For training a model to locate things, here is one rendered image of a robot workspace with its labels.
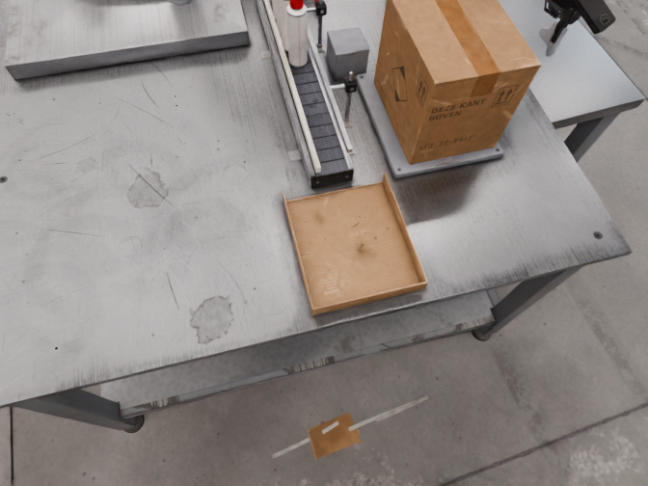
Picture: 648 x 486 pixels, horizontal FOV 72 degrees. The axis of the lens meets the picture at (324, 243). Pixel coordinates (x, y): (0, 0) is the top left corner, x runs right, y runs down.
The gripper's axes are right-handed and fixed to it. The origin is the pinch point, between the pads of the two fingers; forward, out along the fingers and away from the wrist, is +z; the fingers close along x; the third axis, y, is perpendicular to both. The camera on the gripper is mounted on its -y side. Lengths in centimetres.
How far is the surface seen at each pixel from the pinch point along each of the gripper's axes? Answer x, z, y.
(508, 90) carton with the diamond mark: 29.2, -23.6, -9.3
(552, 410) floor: 69, 78, -77
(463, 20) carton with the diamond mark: 26.3, -29.4, 8.0
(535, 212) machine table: 39.1, -2.0, -29.9
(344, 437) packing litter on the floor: 131, 44, -42
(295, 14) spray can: 52, -35, 38
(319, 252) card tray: 84, -26, -10
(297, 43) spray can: 55, -27, 38
